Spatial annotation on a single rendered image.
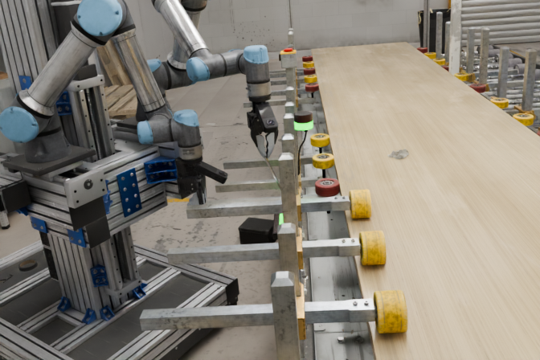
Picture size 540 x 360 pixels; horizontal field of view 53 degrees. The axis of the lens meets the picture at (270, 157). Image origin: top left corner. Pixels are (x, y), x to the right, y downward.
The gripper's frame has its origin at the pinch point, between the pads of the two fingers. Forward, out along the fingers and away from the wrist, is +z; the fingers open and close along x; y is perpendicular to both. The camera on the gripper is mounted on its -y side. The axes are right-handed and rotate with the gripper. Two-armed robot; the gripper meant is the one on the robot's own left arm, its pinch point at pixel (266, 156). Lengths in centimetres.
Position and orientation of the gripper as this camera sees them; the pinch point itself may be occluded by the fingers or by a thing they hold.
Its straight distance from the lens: 177.2
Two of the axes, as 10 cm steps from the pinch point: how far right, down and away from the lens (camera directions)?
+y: -3.1, -3.0, 9.0
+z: 0.8, 9.4, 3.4
